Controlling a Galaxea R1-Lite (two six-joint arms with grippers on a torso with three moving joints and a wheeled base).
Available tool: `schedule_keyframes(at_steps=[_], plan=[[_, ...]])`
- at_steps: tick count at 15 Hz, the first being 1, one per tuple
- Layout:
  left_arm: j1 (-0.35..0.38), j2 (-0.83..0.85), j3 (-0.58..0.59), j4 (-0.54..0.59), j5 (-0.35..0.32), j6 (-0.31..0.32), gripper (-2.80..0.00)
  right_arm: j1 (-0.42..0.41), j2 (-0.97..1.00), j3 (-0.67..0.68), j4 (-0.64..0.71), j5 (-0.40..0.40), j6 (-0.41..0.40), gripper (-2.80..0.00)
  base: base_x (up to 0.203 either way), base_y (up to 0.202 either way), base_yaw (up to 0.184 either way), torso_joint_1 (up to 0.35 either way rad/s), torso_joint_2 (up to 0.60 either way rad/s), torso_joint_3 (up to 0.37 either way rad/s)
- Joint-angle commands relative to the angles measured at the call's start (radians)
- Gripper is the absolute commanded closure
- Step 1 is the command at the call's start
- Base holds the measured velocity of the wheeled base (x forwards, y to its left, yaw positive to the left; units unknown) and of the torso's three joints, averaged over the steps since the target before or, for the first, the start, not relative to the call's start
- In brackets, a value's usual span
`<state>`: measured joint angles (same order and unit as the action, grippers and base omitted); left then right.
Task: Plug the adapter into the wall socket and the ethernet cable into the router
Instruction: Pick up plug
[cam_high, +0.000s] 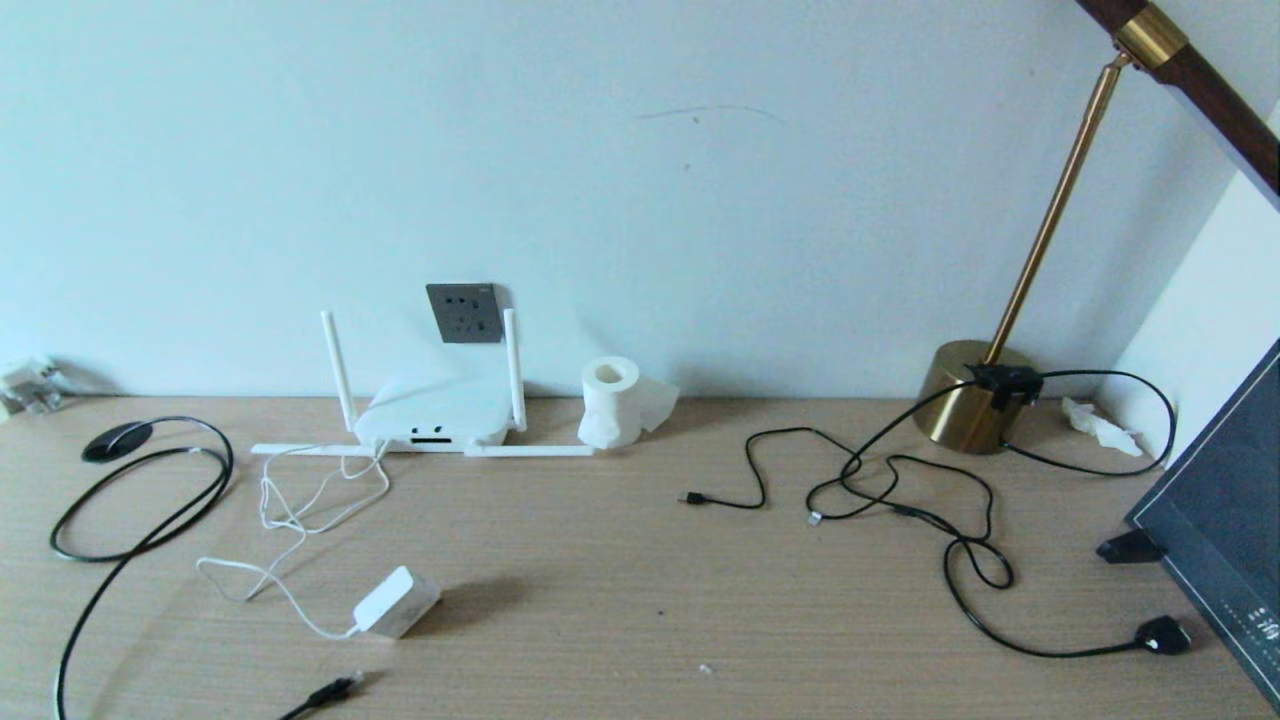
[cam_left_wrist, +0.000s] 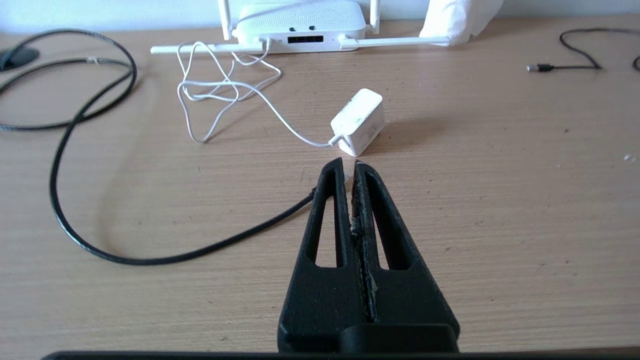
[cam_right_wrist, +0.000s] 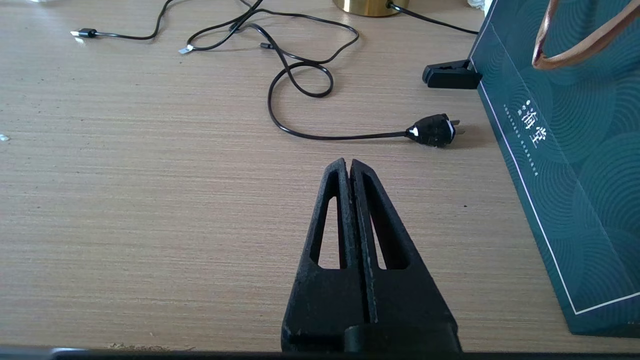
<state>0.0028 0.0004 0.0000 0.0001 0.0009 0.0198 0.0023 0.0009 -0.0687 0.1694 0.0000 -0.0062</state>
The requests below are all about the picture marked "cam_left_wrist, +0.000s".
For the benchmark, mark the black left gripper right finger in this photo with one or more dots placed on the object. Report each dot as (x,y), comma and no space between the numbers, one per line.
(415,300)

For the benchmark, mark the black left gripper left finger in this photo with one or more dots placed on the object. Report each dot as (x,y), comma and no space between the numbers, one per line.
(310,300)

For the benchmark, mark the white power adapter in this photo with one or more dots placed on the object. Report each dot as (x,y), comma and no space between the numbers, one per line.
(357,120)

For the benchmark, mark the white router with antennas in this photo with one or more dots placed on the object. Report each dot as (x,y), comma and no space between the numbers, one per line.
(300,22)

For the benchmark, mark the small white scrap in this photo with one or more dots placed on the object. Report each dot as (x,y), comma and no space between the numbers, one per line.
(630,158)

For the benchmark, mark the white toilet paper roll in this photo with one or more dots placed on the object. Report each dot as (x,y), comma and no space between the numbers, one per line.
(460,20)

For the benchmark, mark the black round desk grommet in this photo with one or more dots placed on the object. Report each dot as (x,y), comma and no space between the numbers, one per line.
(17,57)

